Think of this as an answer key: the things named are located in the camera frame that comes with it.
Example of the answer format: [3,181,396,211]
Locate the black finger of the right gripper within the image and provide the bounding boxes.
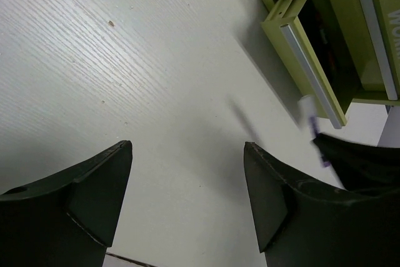
[313,133,399,191]

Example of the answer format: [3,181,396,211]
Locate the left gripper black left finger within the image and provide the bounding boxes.
[1,140,133,266]

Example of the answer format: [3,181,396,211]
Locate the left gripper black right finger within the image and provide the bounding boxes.
[244,142,399,266]

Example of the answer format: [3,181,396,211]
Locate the purple pen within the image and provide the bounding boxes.
[296,93,332,168]

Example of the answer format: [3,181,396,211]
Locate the green metal drawer cabinet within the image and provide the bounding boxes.
[262,0,399,129]

